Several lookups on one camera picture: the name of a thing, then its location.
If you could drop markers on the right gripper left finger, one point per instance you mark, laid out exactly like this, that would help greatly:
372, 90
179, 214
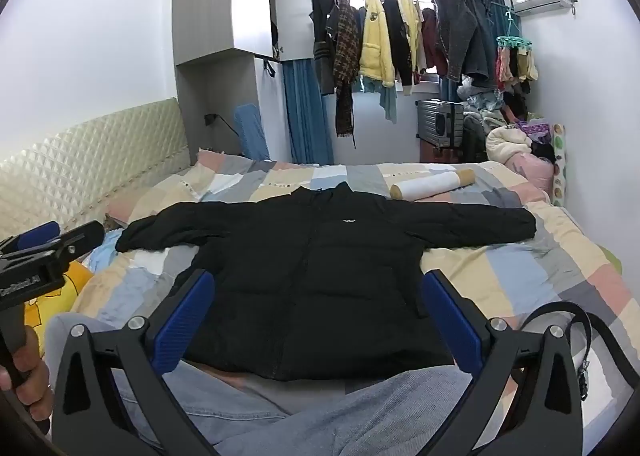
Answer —
111, 397

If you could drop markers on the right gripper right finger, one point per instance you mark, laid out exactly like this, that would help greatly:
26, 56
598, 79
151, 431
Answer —
545, 416

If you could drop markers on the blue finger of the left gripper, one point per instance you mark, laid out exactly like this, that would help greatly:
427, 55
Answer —
37, 236

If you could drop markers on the black puffer jacket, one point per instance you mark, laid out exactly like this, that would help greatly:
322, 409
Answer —
321, 284

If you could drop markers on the person's left hand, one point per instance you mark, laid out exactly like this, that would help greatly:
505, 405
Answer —
35, 392

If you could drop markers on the yellow cartoon pillow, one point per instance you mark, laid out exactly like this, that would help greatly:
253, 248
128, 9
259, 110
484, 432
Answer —
40, 310

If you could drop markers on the cream quilted headboard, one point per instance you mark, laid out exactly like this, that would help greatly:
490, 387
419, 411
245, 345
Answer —
71, 177

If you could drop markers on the patchwork pastel bed quilt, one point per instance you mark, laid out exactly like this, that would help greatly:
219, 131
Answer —
510, 281

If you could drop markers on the blue folded board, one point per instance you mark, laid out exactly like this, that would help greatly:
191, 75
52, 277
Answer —
248, 123

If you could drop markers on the white roll bolster pillow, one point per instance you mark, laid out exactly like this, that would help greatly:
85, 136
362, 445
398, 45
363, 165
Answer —
429, 186

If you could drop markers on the cream folded blanket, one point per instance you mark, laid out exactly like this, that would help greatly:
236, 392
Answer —
503, 143

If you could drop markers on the blue curtain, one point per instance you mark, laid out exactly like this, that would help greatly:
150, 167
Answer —
307, 120

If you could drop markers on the grey ribbed suitcase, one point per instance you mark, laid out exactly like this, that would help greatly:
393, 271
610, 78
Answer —
440, 123

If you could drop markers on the yellow fleece jacket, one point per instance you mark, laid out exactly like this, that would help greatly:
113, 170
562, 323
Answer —
376, 59

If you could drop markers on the green clip hanger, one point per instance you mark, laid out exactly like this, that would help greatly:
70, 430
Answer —
513, 39

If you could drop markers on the dark denim jacket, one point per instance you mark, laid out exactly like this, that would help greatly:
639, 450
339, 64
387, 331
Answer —
464, 34

